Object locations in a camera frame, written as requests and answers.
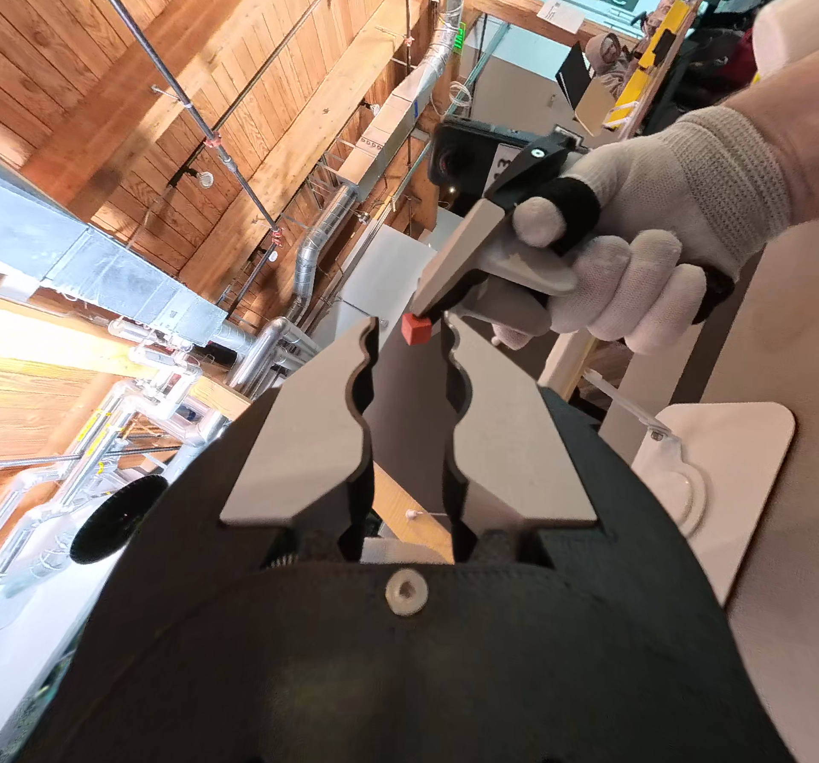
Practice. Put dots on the person's right hand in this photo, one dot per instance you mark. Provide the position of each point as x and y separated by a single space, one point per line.
672 200

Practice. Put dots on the large rectangular silver duct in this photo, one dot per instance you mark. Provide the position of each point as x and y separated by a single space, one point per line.
115 277

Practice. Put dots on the dark-faced wooden stand board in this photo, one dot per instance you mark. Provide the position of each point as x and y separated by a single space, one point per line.
409 405

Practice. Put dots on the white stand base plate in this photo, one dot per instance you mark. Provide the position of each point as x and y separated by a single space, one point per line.
736 475

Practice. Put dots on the white paper sign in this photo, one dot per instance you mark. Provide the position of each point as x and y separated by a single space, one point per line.
560 16

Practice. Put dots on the green exit sign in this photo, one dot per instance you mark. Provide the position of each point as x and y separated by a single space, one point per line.
458 37

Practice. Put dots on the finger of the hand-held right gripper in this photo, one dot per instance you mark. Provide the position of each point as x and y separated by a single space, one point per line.
460 251
505 312

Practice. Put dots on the person's right forearm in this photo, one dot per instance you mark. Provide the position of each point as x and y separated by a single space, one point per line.
787 149

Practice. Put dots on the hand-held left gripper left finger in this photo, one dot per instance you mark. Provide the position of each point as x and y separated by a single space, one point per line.
301 443

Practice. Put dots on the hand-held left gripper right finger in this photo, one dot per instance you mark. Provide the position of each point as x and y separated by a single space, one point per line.
524 449

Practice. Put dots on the yellow box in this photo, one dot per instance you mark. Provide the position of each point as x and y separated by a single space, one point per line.
659 33

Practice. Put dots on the round ceiling lamp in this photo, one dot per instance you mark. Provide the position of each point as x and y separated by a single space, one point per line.
206 179

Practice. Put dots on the sprinkler pipe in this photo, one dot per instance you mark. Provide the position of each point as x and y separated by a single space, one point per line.
173 85

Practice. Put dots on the clear stand strut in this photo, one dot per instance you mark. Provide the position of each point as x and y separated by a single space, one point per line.
620 401

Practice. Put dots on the small red cube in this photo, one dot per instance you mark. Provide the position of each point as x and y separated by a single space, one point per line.
416 329

